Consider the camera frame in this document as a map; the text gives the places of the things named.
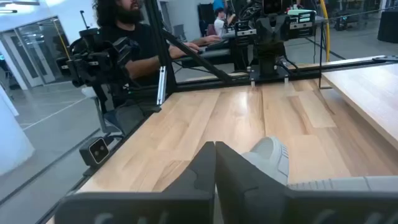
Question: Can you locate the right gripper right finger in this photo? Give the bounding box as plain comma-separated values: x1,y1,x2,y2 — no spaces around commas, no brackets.
215,141,398,224

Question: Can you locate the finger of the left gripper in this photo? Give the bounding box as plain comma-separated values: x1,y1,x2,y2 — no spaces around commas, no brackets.
272,19,290,44
257,19,274,45

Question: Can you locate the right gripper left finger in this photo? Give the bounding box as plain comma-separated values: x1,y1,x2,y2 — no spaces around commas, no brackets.
54,141,217,224

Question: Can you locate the grey chair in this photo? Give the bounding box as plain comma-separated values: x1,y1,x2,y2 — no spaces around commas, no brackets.
173,24,188,42

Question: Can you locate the black draped stand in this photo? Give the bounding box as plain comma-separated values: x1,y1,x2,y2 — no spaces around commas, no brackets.
377,9,398,44

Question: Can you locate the office chair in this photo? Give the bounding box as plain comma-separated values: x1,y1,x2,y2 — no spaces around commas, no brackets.
81,86,125,138

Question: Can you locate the black stand pole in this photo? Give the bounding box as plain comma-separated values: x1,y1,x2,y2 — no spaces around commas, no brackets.
79,10,91,31

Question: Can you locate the white cylindrical column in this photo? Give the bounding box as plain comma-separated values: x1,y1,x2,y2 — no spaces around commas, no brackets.
0,86,35,177

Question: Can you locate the glass door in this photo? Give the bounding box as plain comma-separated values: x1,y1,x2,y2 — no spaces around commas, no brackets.
0,16,72,88

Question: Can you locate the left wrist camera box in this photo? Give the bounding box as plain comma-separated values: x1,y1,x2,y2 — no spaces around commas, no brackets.
262,0,283,16

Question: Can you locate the yellow hose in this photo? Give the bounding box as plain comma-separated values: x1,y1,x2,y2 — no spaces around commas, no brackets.
319,0,331,63

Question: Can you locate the black metal rig frame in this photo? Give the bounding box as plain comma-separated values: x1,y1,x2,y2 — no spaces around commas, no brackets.
34,0,398,224

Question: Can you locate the silver aluminium bracket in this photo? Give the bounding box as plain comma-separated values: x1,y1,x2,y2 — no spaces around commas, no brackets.
156,65,168,106

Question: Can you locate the small black table-level camera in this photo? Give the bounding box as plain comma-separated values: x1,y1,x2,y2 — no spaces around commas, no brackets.
79,136,111,169

